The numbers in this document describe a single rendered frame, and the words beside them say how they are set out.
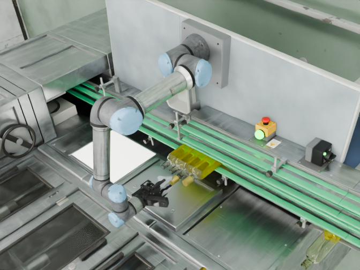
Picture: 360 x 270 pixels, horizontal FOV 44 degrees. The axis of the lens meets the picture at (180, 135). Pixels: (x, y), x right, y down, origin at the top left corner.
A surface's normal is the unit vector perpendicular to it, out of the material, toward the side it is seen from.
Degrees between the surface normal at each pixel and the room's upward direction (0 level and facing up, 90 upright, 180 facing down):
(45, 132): 90
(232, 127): 90
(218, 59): 3
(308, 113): 0
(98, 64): 90
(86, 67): 90
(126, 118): 81
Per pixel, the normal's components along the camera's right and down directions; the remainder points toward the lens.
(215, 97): -0.70, 0.47
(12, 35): 0.71, 0.35
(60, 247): -0.10, -0.81
